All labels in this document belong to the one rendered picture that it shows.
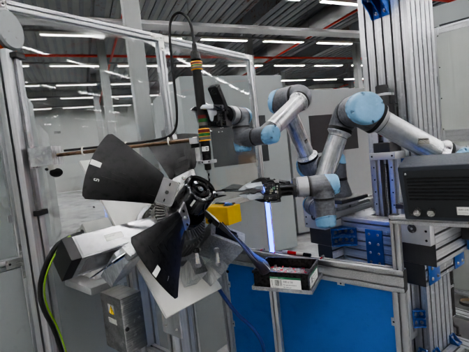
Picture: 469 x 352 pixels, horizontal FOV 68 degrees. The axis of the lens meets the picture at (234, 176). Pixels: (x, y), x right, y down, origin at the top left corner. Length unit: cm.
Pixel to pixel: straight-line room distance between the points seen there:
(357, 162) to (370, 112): 446
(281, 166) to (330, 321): 295
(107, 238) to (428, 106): 155
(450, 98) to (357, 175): 323
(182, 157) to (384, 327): 98
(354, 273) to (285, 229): 303
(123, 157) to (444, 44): 221
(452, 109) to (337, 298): 163
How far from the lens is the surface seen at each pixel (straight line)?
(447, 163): 122
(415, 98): 185
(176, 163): 133
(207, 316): 240
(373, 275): 142
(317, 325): 164
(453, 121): 272
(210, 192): 120
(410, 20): 192
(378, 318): 150
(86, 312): 188
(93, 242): 111
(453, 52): 276
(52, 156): 147
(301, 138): 185
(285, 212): 439
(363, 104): 130
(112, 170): 116
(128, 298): 143
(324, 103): 541
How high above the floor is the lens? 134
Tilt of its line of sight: 4 degrees down
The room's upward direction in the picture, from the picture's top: 6 degrees counter-clockwise
